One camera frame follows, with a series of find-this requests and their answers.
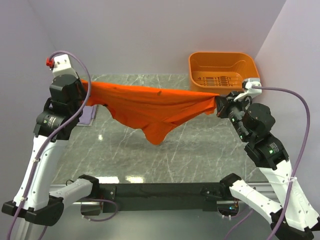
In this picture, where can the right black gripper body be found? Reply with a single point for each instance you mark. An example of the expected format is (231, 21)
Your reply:
(229, 108)

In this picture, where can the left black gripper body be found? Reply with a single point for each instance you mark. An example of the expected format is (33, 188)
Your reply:
(83, 94)

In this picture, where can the orange t shirt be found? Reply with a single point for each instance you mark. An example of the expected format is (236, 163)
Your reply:
(155, 111)

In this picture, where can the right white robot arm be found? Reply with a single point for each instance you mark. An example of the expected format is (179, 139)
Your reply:
(292, 217)

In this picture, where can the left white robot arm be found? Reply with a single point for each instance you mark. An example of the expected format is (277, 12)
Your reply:
(34, 201)

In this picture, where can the folded purple t shirt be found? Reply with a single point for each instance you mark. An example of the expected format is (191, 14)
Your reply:
(88, 116)

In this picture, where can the orange plastic basket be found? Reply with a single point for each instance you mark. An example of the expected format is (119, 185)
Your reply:
(220, 72)

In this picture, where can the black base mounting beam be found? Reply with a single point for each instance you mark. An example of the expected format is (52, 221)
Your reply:
(162, 204)

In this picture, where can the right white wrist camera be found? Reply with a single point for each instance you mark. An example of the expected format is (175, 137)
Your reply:
(249, 89)

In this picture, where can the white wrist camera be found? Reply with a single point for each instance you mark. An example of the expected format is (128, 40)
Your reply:
(249, 89)
(61, 65)

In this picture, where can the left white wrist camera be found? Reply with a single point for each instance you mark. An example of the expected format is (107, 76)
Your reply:
(61, 65)

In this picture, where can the front aluminium rail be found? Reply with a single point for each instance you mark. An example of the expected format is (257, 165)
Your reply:
(211, 191)

